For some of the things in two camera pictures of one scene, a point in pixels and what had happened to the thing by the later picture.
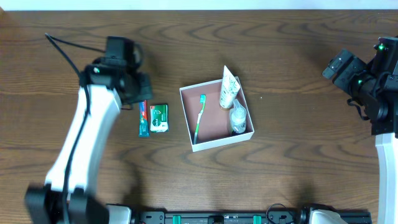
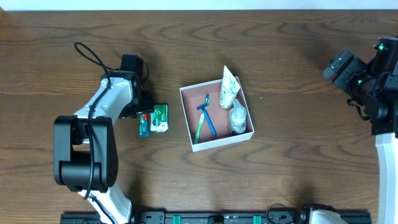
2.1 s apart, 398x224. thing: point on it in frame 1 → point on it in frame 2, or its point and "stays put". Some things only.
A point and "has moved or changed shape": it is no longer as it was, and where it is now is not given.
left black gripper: x=140 y=92 → x=145 y=101
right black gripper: x=337 y=68 stays put
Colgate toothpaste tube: x=143 y=127 stays put
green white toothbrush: x=203 y=100 has moved or changed shape
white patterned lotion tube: x=229 y=89 stays put
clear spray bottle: x=238 y=117 stays put
